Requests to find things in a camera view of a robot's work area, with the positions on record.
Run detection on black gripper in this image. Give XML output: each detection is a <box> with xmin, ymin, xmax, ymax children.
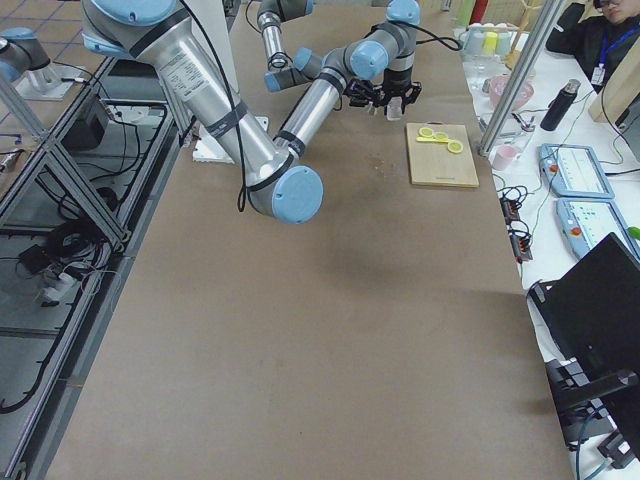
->
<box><xmin>344</xmin><ymin>79</ymin><xmax>382</xmax><ymax>109</ymax></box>
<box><xmin>381</xmin><ymin>69</ymin><xmax>421</xmax><ymax>118</ymax></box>

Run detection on small glass measuring cup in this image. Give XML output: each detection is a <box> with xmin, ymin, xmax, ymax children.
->
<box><xmin>385</xmin><ymin>96</ymin><xmax>403</xmax><ymax>121</ymax></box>

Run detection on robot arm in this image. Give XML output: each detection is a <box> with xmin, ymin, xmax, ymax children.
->
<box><xmin>81</xmin><ymin>1</ymin><xmax>421</xmax><ymax>224</ymax></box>
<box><xmin>256</xmin><ymin>1</ymin><xmax>393</xmax><ymax>116</ymax></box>

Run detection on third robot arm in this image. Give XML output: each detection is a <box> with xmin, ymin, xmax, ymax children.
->
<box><xmin>1</xmin><ymin>22</ymin><xmax>391</xmax><ymax>119</ymax></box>

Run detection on pink cup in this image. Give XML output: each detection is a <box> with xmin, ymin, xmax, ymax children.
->
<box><xmin>492</xmin><ymin>144</ymin><xmax>520</xmax><ymax>171</ymax></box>

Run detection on wooden cutting board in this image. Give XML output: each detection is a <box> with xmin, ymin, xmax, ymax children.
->
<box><xmin>406</xmin><ymin>122</ymin><xmax>479</xmax><ymax>188</ymax></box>

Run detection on pink bowl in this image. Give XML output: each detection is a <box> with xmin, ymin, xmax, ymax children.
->
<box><xmin>488</xmin><ymin>74</ymin><xmax>535</xmax><ymax>110</ymax></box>

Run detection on black water bottle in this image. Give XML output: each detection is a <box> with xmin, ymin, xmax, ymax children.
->
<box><xmin>540</xmin><ymin>79</ymin><xmax>581</xmax><ymax>132</ymax></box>

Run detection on black power strip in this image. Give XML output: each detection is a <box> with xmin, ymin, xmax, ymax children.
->
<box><xmin>500</xmin><ymin>197</ymin><xmax>533</xmax><ymax>264</ymax></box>

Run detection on teach pendant far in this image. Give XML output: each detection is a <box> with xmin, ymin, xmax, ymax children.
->
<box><xmin>538</xmin><ymin>143</ymin><xmax>615</xmax><ymax>200</ymax></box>

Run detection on teach pendant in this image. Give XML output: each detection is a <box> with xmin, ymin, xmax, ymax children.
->
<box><xmin>555</xmin><ymin>197</ymin><xmax>639</xmax><ymax>259</ymax></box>
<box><xmin>538</xmin><ymin>143</ymin><xmax>615</xmax><ymax>200</ymax></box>

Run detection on person in background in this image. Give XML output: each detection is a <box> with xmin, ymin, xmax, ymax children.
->
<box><xmin>545</xmin><ymin>0</ymin><xmax>639</xmax><ymax>92</ymax></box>

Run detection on teach pendant near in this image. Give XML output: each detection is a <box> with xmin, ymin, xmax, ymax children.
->
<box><xmin>555</xmin><ymin>197</ymin><xmax>639</xmax><ymax>259</ymax></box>

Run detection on black monitor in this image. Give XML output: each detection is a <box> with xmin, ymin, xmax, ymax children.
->
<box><xmin>527</xmin><ymin>233</ymin><xmax>639</xmax><ymax>376</ymax></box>

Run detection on aluminium frame post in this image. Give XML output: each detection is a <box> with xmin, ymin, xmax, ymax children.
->
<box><xmin>478</xmin><ymin>1</ymin><xmax>564</xmax><ymax>157</ymax></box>

